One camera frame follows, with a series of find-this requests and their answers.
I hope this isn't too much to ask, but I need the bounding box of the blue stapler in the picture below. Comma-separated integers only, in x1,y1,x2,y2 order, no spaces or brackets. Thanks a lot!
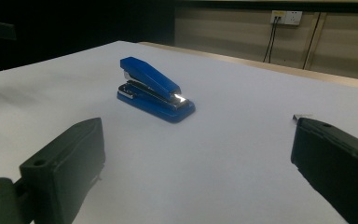
116,56,197,124

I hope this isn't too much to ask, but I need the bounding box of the black wall socket cable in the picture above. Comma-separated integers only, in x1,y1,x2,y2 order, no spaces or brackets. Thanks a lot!
268,17,282,64
262,17,278,63

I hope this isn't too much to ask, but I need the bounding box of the white table cover sheet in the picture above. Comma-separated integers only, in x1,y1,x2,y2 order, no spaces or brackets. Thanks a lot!
0,40,358,224

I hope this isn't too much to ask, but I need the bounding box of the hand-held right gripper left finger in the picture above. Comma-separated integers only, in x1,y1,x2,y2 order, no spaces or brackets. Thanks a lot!
19,117,106,224

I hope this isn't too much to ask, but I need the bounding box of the white wall socket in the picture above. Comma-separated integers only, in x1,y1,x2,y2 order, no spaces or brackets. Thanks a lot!
269,9,304,26

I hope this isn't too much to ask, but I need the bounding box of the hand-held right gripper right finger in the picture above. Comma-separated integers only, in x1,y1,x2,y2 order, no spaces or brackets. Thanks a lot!
290,117,358,224

